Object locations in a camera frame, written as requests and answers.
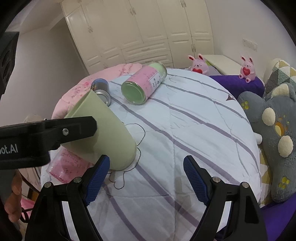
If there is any white purple striped quilt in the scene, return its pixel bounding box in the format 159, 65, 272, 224
40, 67, 263, 241

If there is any blue black metal can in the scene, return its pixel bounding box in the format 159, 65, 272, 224
91, 78, 111, 106

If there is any beige jacket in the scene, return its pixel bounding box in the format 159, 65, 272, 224
23, 114, 44, 123

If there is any pink clear plastic cup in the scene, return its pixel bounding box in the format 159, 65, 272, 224
47, 147, 93, 183

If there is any triangle pattern quilted cushion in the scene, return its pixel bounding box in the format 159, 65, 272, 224
263, 58, 295, 98

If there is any folded pink floral quilt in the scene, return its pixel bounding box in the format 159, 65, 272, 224
51, 63, 143, 120

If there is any grey elephant plush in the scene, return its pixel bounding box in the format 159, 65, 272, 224
237, 83, 295, 202

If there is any pink bunny plush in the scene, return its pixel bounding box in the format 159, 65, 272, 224
188, 54, 209, 75
239, 56, 256, 83

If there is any purple blanket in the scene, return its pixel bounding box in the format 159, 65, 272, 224
210, 75, 264, 98

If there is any person's left hand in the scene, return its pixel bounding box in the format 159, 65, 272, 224
4, 170, 22, 223

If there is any left pink bunny plush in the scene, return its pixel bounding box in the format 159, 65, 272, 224
188, 54, 209, 75

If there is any pink green glass jar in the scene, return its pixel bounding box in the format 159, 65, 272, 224
121, 62, 167, 105

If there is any pale green plastic cup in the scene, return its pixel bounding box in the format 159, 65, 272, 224
62, 90, 137, 171

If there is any right pink bunny plush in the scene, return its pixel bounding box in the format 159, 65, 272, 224
239, 56, 256, 83

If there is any cream white wardrobe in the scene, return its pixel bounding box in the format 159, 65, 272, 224
61, 0, 214, 74

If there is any white bedside cabinet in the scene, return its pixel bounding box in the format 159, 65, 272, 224
203, 55, 241, 75

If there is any white wall switch plate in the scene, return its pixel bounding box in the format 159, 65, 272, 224
242, 39, 257, 52

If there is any small white paper cup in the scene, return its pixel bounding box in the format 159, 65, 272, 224
254, 133, 262, 145

